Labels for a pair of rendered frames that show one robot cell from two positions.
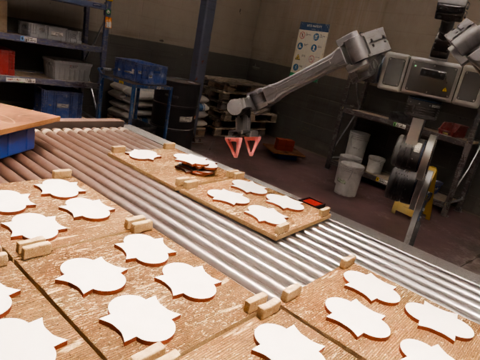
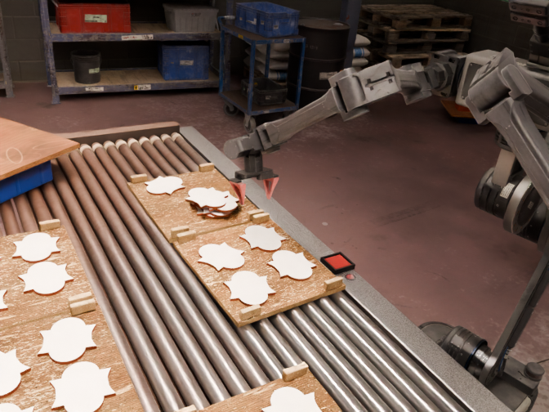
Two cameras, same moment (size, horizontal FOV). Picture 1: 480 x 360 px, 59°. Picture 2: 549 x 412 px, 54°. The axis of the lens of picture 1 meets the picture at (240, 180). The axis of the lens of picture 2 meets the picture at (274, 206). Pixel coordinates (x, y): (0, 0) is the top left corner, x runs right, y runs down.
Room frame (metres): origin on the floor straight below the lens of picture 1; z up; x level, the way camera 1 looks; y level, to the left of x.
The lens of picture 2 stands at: (0.18, -0.54, 1.85)
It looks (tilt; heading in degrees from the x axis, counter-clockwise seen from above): 29 degrees down; 19
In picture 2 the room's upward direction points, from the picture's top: 5 degrees clockwise
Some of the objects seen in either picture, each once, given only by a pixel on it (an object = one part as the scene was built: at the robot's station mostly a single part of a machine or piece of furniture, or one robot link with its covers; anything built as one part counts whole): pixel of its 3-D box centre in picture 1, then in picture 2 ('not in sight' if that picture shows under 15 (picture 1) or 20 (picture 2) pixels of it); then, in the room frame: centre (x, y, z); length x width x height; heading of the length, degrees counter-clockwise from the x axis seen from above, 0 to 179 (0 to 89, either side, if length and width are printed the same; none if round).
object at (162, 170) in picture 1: (174, 166); (194, 201); (1.64, 0.27, 0.93); 0.41 x 0.35 x 0.02; 53
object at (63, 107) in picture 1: (58, 102); (182, 58); (5.34, 2.47, 0.32); 0.50 x 0.41 x 0.37; 132
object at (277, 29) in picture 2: (141, 71); (266, 19); (4.86, 1.33, 0.96); 0.50 x 0.38 x 0.21; 61
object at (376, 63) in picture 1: (366, 66); (435, 76); (1.84, -0.42, 1.45); 0.09 x 0.08 x 0.12; 66
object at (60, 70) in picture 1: (67, 69); (190, 17); (5.36, 2.39, 0.76); 0.50 x 0.36 x 0.24; 142
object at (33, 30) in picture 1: (50, 33); not in sight; (5.19, 2.55, 1.16); 0.60 x 0.40 x 0.15; 138
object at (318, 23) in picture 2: (173, 113); (315, 68); (5.49, 1.01, 0.44); 0.59 x 0.59 x 0.88
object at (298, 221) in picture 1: (256, 203); (256, 265); (1.39, -0.07, 0.93); 0.41 x 0.35 x 0.02; 54
